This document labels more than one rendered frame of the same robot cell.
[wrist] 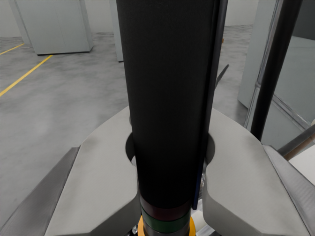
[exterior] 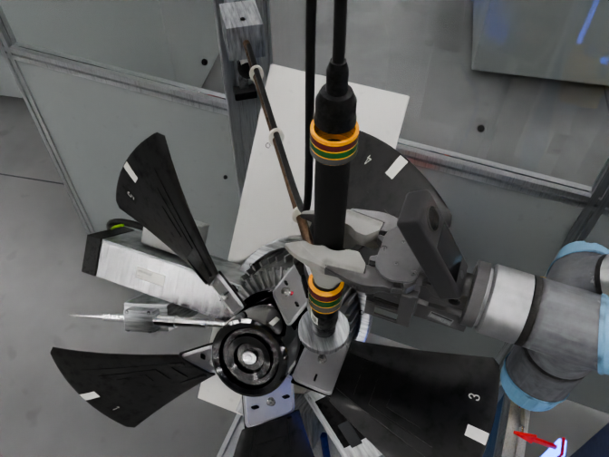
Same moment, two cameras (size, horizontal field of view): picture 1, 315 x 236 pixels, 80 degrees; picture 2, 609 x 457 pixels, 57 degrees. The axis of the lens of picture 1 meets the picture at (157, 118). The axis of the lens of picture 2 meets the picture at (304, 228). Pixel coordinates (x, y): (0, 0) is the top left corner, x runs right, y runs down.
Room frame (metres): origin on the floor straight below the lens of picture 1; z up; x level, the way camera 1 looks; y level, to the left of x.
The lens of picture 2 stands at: (-0.02, 0.36, 1.97)
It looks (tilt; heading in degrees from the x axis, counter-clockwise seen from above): 51 degrees down; 289
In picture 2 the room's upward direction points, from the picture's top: straight up
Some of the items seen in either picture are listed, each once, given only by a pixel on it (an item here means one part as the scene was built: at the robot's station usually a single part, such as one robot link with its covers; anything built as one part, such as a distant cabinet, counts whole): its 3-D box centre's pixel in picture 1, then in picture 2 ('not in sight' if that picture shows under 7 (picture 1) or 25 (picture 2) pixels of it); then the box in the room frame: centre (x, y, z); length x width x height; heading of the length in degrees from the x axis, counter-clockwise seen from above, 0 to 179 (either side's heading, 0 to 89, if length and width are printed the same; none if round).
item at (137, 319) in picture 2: not in sight; (141, 319); (0.42, -0.03, 1.08); 0.07 x 0.04 x 0.06; 8
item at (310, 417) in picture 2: not in sight; (303, 420); (0.11, -0.01, 0.91); 0.12 x 0.08 x 0.12; 88
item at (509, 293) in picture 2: not in sight; (500, 299); (-0.11, 0.00, 1.46); 0.08 x 0.05 x 0.08; 88
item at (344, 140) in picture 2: not in sight; (333, 140); (0.08, 0.00, 1.63); 0.04 x 0.04 x 0.03
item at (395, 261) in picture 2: not in sight; (423, 281); (-0.03, 0.00, 1.46); 0.12 x 0.08 x 0.09; 178
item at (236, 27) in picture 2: not in sight; (241, 28); (0.42, -0.53, 1.37); 0.10 x 0.07 x 0.08; 123
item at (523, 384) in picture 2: not in sight; (547, 355); (-0.19, -0.01, 1.36); 0.11 x 0.08 x 0.11; 76
